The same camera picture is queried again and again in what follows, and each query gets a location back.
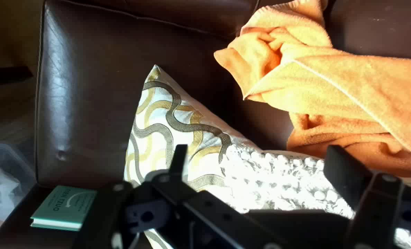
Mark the clear plastic storage bin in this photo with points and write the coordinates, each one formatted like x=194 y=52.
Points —
x=16 y=179

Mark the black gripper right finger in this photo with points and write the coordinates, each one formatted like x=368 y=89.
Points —
x=373 y=197

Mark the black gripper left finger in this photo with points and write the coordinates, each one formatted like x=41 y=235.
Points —
x=189 y=192

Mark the orange towel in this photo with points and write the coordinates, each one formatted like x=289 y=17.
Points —
x=284 y=58

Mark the brown leather sofa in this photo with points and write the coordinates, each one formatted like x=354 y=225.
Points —
x=93 y=59

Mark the yellow grey wave pillow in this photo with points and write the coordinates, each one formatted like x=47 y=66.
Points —
x=166 y=117

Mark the green book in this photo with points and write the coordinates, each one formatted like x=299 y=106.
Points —
x=65 y=210

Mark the blue white woven pillow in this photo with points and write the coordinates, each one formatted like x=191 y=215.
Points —
x=278 y=181

